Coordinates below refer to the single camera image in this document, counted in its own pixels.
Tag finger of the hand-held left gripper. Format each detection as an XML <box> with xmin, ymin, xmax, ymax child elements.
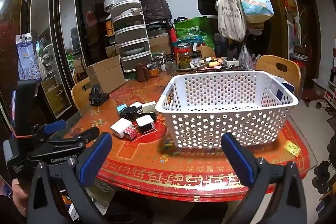
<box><xmin>33</xmin><ymin>120</ymin><xmax>67</xmax><ymax>141</ymax></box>
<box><xmin>47</xmin><ymin>126</ymin><xmax>100</xmax><ymax>147</ymax></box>

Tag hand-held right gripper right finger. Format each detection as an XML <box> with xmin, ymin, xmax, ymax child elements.
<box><xmin>221</xmin><ymin>132</ymin><xmax>307</xmax><ymax>224</ymax></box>

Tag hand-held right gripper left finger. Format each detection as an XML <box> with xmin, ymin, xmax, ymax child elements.
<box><xmin>28</xmin><ymin>132</ymin><xmax>113</xmax><ymax>224</ymax></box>

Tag large white charger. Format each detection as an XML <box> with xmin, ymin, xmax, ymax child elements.
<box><xmin>110</xmin><ymin>118</ymin><xmax>132</xmax><ymax>138</ymax></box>

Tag pink polka dot charger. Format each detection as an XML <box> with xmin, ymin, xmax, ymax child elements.
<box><xmin>123</xmin><ymin>126</ymin><xmax>137</xmax><ymax>141</ymax></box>

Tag black power adapter with cable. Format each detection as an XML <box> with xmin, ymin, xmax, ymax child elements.
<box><xmin>120</xmin><ymin>106</ymin><xmax>143</xmax><ymax>121</ymax></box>

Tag white perforated plastic basket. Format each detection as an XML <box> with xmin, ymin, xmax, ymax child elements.
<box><xmin>155</xmin><ymin>71</ymin><xmax>300</xmax><ymax>149</ymax></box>

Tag white cube charger black face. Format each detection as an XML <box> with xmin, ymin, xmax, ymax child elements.
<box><xmin>136</xmin><ymin>114</ymin><xmax>153</xmax><ymax>134</ymax></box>

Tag white charger with prongs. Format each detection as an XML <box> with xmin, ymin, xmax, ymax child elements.
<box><xmin>142</xmin><ymin>101</ymin><xmax>156</xmax><ymax>113</ymax></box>

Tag person's left hand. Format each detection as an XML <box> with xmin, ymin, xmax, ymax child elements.
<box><xmin>12</xmin><ymin>179</ymin><xmax>31</xmax><ymax>217</ymax></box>

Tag black clamp holder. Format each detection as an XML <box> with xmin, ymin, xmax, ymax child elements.
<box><xmin>88</xmin><ymin>84</ymin><xmax>109</xmax><ymax>106</ymax></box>

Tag yellow card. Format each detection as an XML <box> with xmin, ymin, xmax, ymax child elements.
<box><xmin>284</xmin><ymin>139</ymin><xmax>301</xmax><ymax>157</ymax></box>

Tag open cardboard box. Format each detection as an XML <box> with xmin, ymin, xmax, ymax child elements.
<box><xmin>85</xmin><ymin>55</ymin><xmax>126</xmax><ymax>94</ymax></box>

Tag brown jug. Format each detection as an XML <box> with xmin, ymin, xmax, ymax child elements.
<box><xmin>135</xmin><ymin>62</ymin><xmax>151</xmax><ymax>82</ymax></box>

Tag blue and white shopping bag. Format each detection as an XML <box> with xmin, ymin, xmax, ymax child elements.
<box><xmin>270</xmin><ymin>76</ymin><xmax>296</xmax><ymax>101</ymax></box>

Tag white power strip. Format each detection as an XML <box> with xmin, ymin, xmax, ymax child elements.
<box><xmin>222</xmin><ymin>56</ymin><xmax>243</xmax><ymax>67</ymax></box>

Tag dark mirrored wardrobe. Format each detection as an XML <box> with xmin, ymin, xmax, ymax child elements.
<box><xmin>0</xmin><ymin>0</ymin><xmax>109</xmax><ymax>135</ymax></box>

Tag dark glass bottle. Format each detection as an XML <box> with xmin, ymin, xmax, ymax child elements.
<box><xmin>157</xmin><ymin>52</ymin><xmax>167</xmax><ymax>71</ymax></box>

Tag clear plastic bag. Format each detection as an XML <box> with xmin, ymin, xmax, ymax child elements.
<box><xmin>239</xmin><ymin>44</ymin><xmax>254</xmax><ymax>69</ymax></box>

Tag white plastic drawer tower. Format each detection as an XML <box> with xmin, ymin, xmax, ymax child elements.
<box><xmin>110</xmin><ymin>0</ymin><xmax>153</xmax><ymax>73</ymax></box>

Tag clear glass jar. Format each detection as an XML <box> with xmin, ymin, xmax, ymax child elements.
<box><xmin>166</xmin><ymin>55</ymin><xmax>177</xmax><ymax>75</ymax></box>

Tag white shoe rack shelf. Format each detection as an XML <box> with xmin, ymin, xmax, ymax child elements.
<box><xmin>324</xmin><ymin>80</ymin><xmax>336</xmax><ymax>109</ymax></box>

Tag brown cardboard box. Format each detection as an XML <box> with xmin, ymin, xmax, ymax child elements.
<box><xmin>148</xmin><ymin>33</ymin><xmax>172</xmax><ymax>55</ymax></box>

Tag glass jar with pickles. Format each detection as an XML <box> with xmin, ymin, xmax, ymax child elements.
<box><xmin>176</xmin><ymin>43</ymin><xmax>192</xmax><ymax>69</ymax></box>

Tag white round fan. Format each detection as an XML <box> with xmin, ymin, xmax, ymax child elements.
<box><xmin>103</xmin><ymin>0</ymin><xmax>122</xmax><ymax>12</ymax></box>

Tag potted plant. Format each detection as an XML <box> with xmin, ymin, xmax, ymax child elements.
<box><xmin>291</xmin><ymin>9</ymin><xmax>311</xmax><ymax>56</ymax></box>

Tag green shopping bag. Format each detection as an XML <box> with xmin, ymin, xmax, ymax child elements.
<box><xmin>174</xmin><ymin>16</ymin><xmax>216</xmax><ymax>49</ymax></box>

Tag black plastic wrapped bundle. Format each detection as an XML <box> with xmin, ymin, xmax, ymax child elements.
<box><xmin>135</xmin><ymin>0</ymin><xmax>172</xmax><ymax>22</ymax></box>

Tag beige canvas tote bag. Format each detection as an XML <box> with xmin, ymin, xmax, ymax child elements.
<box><xmin>216</xmin><ymin>0</ymin><xmax>247</xmax><ymax>42</ymax></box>

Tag dark wooden door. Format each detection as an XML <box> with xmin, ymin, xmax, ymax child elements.
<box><xmin>273</xmin><ymin>0</ymin><xmax>321</xmax><ymax>88</ymax></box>

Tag printed paper gift bag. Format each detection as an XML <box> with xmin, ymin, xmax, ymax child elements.
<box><xmin>234</xmin><ymin>0</ymin><xmax>275</xmax><ymax>24</ymax></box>

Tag wooden chair with handle hole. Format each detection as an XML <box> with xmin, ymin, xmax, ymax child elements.
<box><xmin>255</xmin><ymin>55</ymin><xmax>301</xmax><ymax>96</ymax></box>

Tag red round wall decoration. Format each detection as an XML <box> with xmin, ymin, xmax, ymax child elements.
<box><xmin>283</xmin><ymin>0</ymin><xmax>297</xmax><ymax>13</ymax></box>

